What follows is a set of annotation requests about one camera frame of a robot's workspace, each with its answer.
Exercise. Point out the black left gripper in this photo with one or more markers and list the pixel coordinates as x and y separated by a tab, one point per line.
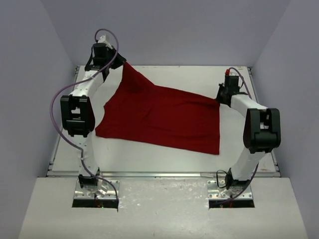
117	62

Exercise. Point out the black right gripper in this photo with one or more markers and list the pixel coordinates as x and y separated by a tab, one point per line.
219	98

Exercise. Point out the red t shirt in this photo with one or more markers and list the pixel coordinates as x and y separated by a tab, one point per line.
144	112

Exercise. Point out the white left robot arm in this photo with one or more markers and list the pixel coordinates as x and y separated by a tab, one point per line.
77	113

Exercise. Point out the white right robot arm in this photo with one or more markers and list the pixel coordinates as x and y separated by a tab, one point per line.
261	134

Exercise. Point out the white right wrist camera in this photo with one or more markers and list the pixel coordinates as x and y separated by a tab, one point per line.
230	72

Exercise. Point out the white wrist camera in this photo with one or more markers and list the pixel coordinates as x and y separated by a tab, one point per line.
105	39
230	72

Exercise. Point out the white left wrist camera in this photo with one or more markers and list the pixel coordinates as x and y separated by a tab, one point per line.
105	39

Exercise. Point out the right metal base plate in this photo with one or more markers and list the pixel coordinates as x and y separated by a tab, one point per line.
220	193

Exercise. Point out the metal base plate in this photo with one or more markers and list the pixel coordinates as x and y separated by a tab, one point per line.
220	193
103	191

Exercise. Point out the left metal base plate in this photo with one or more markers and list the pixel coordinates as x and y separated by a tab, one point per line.
103	191

